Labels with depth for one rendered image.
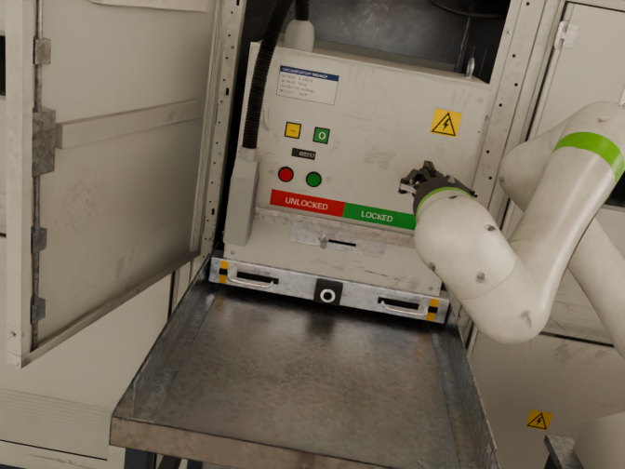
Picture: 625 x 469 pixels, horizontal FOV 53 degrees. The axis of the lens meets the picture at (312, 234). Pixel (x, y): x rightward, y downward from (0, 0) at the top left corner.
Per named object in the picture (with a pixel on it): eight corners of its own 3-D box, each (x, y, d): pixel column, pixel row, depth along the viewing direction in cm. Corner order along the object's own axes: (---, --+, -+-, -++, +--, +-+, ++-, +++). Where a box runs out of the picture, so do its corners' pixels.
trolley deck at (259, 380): (496, 516, 99) (506, 487, 97) (108, 445, 99) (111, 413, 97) (442, 316, 162) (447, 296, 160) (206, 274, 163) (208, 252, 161)
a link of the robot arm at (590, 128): (600, 156, 121) (560, 110, 120) (662, 127, 111) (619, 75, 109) (569, 215, 112) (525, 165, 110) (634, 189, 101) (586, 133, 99)
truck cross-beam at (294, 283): (444, 324, 142) (450, 300, 140) (207, 281, 142) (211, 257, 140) (441, 314, 147) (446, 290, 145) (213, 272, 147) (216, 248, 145)
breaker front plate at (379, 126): (435, 303, 141) (492, 89, 124) (222, 264, 141) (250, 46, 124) (435, 301, 142) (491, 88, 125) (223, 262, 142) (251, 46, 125)
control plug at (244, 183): (246, 247, 128) (257, 165, 122) (221, 243, 128) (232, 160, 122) (251, 234, 135) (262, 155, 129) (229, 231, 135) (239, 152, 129)
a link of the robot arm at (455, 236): (472, 193, 78) (400, 244, 81) (528, 267, 80) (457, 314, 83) (456, 166, 91) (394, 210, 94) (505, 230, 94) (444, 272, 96)
